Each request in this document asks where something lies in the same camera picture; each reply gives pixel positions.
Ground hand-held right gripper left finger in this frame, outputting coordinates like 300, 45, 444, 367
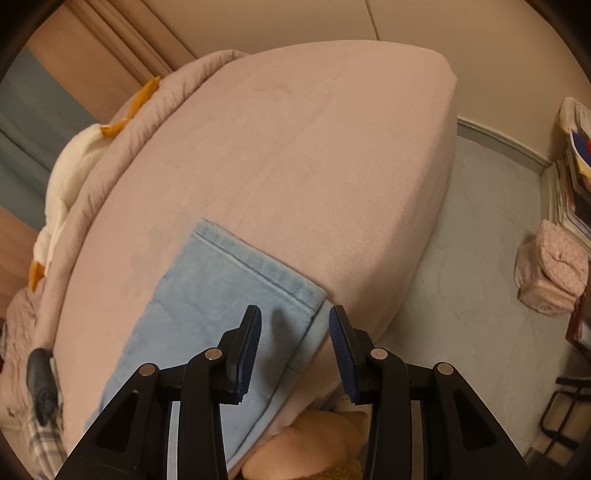
54, 305, 263, 480

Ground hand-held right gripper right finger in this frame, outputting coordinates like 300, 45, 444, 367
328, 305, 529, 480

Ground light blue denim pants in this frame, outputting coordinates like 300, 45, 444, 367
83, 218, 334, 472

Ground pink bed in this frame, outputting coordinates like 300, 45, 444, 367
46, 44, 458, 462

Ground dark grey folded clothes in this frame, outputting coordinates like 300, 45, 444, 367
27, 348, 63, 425

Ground pink dotted bag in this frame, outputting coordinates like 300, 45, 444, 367
515, 219, 589, 317

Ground plaid cloth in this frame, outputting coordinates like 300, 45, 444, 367
21, 401, 68, 476

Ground black metal rack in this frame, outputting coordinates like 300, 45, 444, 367
538, 376, 591, 437

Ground pink quilt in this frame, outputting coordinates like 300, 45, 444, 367
0, 48, 252, 416

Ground white and orange plush toy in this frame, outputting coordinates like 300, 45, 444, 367
28, 76, 162, 291

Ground stack of books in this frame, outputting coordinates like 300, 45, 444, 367
547, 97, 591, 241

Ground beige curtain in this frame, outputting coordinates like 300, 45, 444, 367
28, 0, 199, 93

